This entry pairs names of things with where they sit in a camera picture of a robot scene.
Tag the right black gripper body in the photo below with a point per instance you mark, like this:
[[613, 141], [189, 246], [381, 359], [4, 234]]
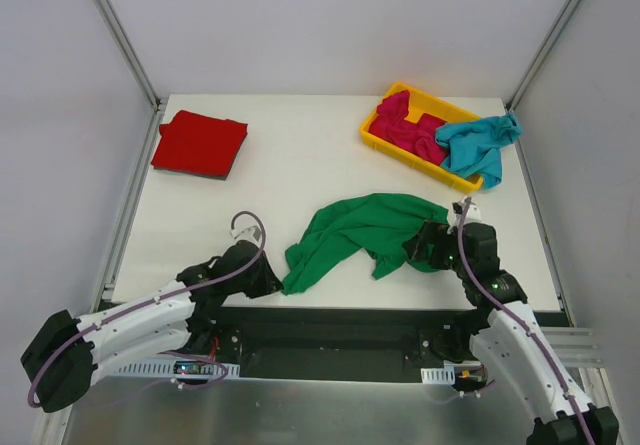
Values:
[[429, 241]]

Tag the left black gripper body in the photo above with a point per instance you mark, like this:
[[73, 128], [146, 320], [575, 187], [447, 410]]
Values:
[[261, 279]]

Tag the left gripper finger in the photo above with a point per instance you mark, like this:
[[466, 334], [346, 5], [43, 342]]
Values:
[[259, 293], [272, 283]]

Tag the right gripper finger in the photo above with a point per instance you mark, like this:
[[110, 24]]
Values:
[[421, 245], [439, 262]]

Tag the green t shirt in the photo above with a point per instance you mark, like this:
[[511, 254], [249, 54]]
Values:
[[379, 224]]

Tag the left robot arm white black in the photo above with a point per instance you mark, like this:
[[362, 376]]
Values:
[[70, 354]]

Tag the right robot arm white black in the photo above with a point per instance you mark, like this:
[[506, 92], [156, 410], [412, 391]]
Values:
[[502, 333]]

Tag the magenta t shirt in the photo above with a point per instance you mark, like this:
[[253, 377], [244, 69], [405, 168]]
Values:
[[392, 125]]

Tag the teal t shirt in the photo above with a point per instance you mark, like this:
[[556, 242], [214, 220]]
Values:
[[474, 147]]

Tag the yellow plastic bin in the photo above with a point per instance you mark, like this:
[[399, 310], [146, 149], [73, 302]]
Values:
[[422, 102]]

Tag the folded red t shirt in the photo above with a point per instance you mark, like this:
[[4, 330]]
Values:
[[199, 145]]

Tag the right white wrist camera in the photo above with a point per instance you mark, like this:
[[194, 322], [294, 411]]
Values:
[[466, 211]]

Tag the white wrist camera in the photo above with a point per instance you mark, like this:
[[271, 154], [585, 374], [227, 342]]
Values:
[[251, 234], [466, 211]]

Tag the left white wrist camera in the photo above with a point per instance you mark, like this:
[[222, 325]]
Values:
[[251, 234]]

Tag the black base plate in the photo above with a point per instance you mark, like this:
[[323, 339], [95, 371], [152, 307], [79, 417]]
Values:
[[360, 345]]

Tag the right aluminium side rail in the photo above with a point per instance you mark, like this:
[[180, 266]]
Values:
[[529, 252]]

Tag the aluminium side rail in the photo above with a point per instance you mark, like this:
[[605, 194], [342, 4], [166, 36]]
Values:
[[529, 252], [126, 215]]

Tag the right white cable duct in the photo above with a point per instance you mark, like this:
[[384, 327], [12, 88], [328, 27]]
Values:
[[450, 375]]

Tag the white cable duct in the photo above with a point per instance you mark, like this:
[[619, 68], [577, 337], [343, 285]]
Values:
[[450, 375], [172, 367]]

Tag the left white cable duct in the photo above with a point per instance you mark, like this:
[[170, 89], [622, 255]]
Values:
[[172, 367]]

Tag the front aluminium rail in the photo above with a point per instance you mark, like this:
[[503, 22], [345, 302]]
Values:
[[574, 347]]

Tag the left aluminium side rail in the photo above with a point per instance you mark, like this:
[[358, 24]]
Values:
[[126, 215]]

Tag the right aluminium frame post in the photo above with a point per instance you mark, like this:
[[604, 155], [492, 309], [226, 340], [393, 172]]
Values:
[[559, 26]]

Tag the aluminium frame post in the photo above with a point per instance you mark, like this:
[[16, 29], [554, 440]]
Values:
[[120, 37], [559, 26]]

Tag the left aluminium frame post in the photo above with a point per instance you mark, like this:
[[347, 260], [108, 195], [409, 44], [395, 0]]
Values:
[[120, 37]]

